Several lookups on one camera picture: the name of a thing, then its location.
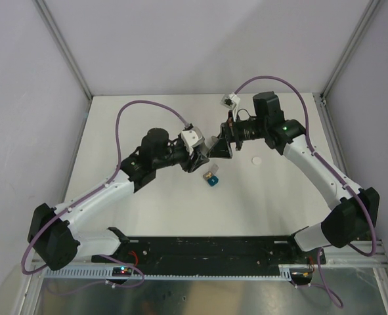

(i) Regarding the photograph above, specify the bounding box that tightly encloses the white bottle cap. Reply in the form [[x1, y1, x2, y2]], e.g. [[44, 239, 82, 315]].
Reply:
[[251, 156, 262, 165]]

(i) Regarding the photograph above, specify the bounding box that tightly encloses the aluminium frame post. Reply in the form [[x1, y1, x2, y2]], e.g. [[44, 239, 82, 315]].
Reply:
[[320, 0, 385, 102], [32, 0, 93, 102]]

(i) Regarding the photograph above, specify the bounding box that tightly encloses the left aluminium frame post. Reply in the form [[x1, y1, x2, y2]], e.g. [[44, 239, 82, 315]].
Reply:
[[32, 0, 93, 102]]

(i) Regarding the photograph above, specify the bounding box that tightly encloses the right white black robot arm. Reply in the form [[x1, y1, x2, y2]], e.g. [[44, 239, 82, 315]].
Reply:
[[208, 92, 380, 263]]

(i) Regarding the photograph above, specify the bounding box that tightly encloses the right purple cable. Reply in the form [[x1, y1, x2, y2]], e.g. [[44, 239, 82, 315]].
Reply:
[[234, 75, 378, 257]]

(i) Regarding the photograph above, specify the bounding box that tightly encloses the purple cable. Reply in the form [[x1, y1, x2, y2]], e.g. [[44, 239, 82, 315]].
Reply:
[[234, 75, 378, 257], [20, 100, 193, 276]]

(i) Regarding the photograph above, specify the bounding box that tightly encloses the right aluminium frame post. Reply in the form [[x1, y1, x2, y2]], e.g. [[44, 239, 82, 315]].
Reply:
[[320, 0, 385, 102]]

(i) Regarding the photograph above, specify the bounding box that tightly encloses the aluminium frame crossbar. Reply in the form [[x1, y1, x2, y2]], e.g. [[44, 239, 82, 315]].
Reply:
[[318, 241, 387, 265]]

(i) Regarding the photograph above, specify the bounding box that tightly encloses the white pill bottle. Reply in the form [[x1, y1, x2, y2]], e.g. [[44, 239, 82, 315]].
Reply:
[[205, 136, 219, 156]]

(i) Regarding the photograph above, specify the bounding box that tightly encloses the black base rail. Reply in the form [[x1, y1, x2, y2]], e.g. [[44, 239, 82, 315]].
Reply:
[[91, 234, 328, 276]]

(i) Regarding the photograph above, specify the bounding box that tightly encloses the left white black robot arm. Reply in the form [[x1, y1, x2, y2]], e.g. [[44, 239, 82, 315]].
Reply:
[[28, 126, 209, 270]]

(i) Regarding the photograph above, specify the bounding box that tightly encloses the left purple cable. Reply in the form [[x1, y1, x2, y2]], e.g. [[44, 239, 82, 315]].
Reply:
[[20, 100, 193, 276]]

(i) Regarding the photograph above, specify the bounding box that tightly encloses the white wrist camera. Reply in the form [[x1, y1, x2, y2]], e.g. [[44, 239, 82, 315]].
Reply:
[[180, 127, 205, 155], [220, 93, 240, 112]]

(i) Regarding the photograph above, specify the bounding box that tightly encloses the grey slotted cable duct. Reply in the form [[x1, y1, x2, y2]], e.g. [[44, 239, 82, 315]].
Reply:
[[43, 264, 310, 281]]

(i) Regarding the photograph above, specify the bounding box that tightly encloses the blue pill box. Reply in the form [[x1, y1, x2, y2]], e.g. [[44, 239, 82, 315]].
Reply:
[[207, 175, 219, 187]]

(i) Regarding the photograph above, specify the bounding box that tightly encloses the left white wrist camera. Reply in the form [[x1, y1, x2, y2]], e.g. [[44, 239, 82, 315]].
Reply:
[[180, 127, 205, 155]]

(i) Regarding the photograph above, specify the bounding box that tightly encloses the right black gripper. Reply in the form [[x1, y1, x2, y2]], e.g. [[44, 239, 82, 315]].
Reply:
[[207, 111, 267, 159]]

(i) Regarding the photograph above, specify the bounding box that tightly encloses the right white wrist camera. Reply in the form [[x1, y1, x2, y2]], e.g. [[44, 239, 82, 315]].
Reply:
[[220, 93, 240, 112]]

